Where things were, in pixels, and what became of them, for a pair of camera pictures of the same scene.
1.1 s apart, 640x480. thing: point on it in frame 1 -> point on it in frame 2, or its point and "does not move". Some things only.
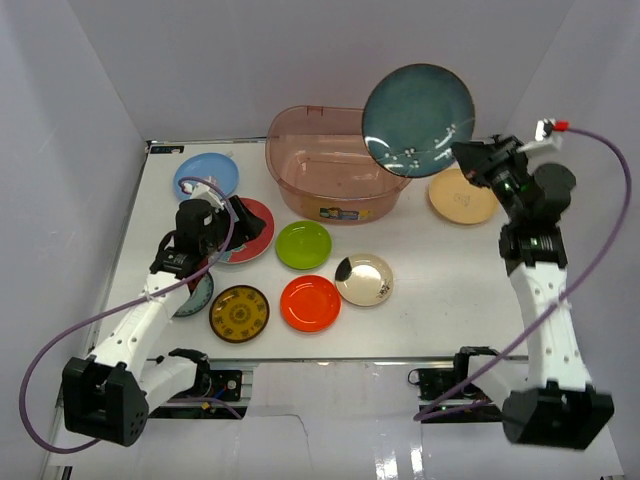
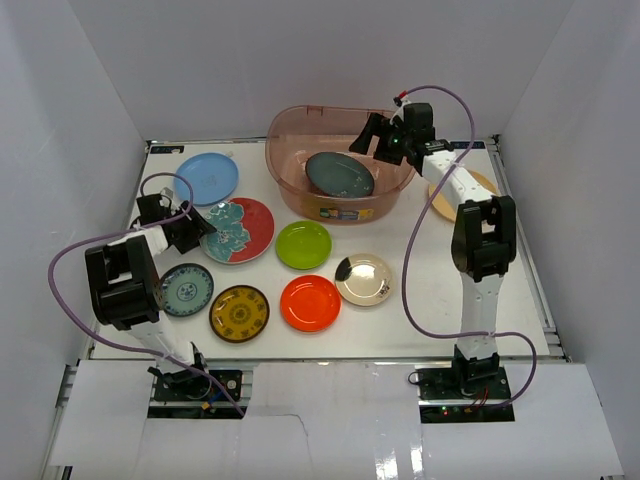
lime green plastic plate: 304,245 does not move
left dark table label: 166,149 does not move
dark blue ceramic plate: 413,115 -> 339,175
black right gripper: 478,161 -> 374,126
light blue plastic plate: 218,168 does not move
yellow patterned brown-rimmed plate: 239,313 does not move
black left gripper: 238,220 -> 189,226
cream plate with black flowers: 364,279 does not move
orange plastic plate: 310,303 does not move
